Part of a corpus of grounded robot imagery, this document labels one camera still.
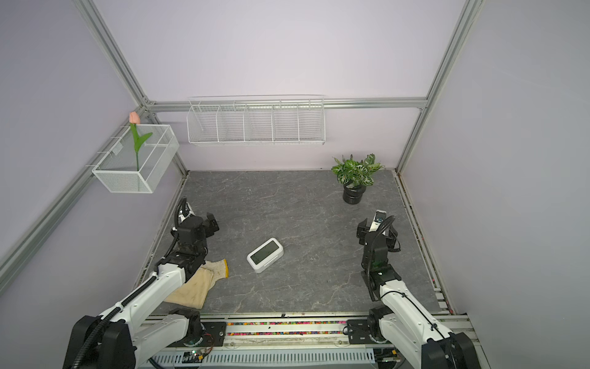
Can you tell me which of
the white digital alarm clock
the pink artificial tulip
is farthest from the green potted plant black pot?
the pink artificial tulip

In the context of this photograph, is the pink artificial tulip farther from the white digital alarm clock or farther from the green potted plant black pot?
the green potted plant black pot

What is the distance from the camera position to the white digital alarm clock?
866 millimetres
